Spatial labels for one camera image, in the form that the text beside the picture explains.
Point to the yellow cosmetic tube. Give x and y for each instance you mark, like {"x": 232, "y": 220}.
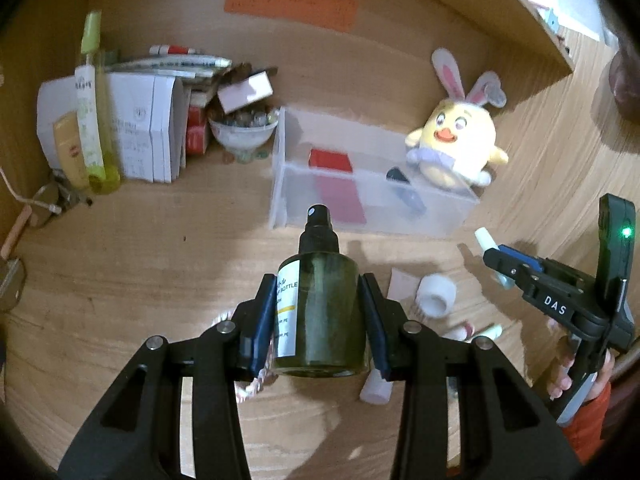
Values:
{"x": 70, "y": 150}

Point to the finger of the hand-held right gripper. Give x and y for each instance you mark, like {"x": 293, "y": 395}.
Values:
{"x": 505, "y": 267}
{"x": 520, "y": 256}

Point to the tan metal object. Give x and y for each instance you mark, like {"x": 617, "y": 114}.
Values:
{"x": 10, "y": 282}

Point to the yellow-green liquid bottle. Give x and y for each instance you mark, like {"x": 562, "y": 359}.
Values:
{"x": 97, "y": 125}

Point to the white mint lip tube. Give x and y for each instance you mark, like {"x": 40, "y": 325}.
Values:
{"x": 490, "y": 332}

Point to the clear plastic storage box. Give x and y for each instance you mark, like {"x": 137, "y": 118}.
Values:
{"x": 300, "y": 195}

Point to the person's right hand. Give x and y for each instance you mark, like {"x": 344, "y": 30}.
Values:
{"x": 560, "y": 382}

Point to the white ceramic bowl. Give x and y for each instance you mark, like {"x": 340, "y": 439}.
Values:
{"x": 240, "y": 137}

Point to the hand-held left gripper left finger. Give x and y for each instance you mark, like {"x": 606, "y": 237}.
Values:
{"x": 264, "y": 321}

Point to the dark green spray bottle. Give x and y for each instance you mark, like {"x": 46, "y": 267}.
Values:
{"x": 320, "y": 310}

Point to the white printed cardboard box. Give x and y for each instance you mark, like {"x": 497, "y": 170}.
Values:
{"x": 132, "y": 125}

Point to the small pink white box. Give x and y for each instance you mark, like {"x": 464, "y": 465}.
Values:
{"x": 245, "y": 92}

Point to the black tube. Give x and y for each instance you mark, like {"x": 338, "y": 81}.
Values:
{"x": 397, "y": 175}

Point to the red flat box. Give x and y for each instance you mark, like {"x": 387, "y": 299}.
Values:
{"x": 330, "y": 160}

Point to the wooden shelf board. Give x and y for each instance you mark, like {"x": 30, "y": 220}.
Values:
{"x": 520, "y": 15}

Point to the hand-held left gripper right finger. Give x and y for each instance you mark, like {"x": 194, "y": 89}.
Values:
{"x": 372, "y": 321}

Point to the thin white cardboard box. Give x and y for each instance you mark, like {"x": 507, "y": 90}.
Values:
{"x": 172, "y": 130}

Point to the yellow chick plush toy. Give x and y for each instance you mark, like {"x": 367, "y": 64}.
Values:
{"x": 460, "y": 135}

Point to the eyeglasses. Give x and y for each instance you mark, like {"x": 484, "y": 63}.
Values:
{"x": 42, "y": 205}

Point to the red white marker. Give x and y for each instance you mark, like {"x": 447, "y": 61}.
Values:
{"x": 172, "y": 50}

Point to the mint white small tube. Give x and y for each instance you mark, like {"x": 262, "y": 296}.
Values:
{"x": 484, "y": 240}

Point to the person's right forearm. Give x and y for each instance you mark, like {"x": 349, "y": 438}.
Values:
{"x": 590, "y": 425}

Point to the glass pebbles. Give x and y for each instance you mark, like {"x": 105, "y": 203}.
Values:
{"x": 245, "y": 119}

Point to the orange paper note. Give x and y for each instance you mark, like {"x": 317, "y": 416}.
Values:
{"x": 290, "y": 5}

